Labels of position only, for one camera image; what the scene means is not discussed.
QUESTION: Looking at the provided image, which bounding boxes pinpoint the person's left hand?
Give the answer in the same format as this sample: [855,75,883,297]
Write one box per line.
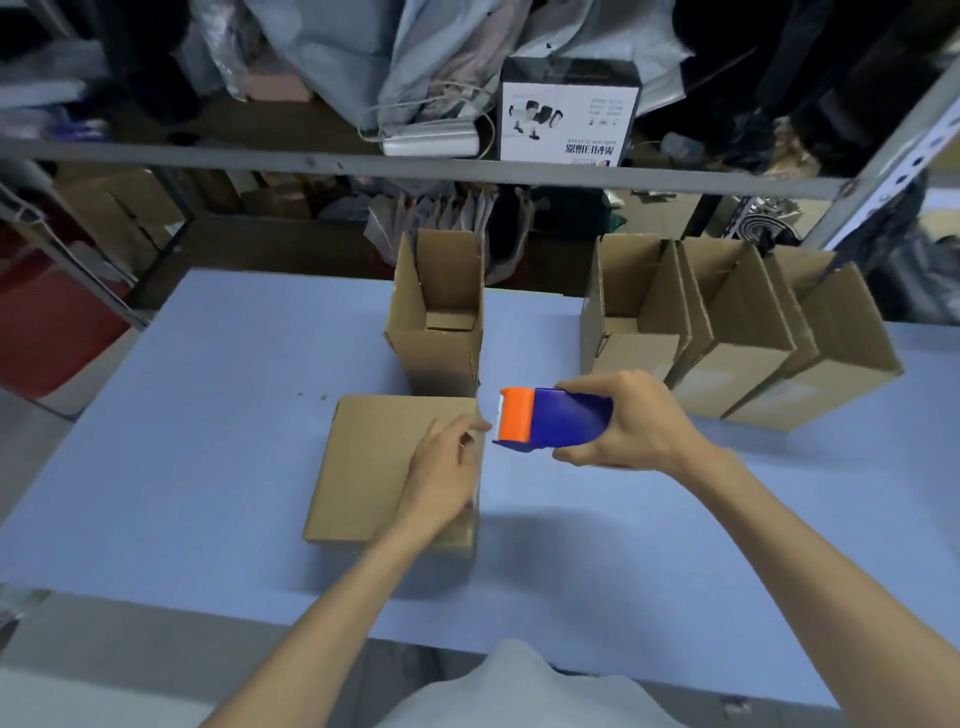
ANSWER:
[393,414,494,538]

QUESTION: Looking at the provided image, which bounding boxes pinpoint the person's right hand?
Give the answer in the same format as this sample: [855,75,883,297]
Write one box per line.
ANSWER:
[551,369,714,475]

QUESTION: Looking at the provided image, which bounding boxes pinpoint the orange blue tape dispenser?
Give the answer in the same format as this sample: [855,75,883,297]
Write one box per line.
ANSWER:
[492,386,615,454]

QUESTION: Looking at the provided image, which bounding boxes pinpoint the plain brown cardboard box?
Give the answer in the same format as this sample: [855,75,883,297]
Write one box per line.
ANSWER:
[723,247,905,434]

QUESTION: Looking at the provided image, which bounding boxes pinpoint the large brown storage cardboard box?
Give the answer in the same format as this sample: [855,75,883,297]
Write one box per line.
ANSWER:
[56,168,185,275]

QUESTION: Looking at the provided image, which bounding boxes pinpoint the person's left forearm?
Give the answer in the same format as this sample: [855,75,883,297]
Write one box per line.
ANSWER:
[202,517,444,728]

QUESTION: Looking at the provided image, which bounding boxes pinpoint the person's right forearm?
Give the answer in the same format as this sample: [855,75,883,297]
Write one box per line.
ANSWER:
[674,446,960,728]

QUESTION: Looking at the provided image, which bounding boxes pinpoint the person's white shirt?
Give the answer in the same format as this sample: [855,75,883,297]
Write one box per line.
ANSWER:
[374,638,684,728]

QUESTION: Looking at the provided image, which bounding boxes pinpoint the dark green bag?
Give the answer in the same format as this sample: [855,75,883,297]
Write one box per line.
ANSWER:
[554,187,628,241]

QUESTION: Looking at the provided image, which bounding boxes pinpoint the silver reflective roll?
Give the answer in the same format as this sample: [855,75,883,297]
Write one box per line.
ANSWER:
[738,198,804,245]

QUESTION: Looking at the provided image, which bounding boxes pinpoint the bundle of grey paper bags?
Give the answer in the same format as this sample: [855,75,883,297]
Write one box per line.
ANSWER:
[363,191,500,264]

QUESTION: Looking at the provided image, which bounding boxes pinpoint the pile of black plastic bags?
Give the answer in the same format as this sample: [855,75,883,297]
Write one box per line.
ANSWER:
[862,179,960,324]

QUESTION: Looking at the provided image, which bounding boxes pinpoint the white black printed box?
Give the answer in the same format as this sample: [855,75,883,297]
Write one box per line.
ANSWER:
[498,57,643,166]

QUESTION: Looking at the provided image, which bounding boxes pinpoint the white power strip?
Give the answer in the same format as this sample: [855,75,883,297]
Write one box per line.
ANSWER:
[380,119,481,159]

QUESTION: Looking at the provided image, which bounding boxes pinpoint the white glossy cabinet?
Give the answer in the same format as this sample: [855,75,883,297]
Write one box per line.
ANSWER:
[0,592,376,728]

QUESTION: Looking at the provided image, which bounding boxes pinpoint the grey metal shelving rack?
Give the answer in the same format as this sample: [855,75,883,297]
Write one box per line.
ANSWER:
[0,0,960,421]

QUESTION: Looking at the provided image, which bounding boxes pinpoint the red plastic stool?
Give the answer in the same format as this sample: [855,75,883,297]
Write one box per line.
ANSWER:
[0,232,133,403]

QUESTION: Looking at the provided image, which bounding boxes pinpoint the pile of grey plastic mailers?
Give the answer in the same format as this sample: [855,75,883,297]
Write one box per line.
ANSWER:
[247,0,691,129]

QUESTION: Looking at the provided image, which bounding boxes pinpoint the white perforated rack post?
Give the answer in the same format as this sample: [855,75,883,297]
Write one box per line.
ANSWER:
[821,59,960,253]

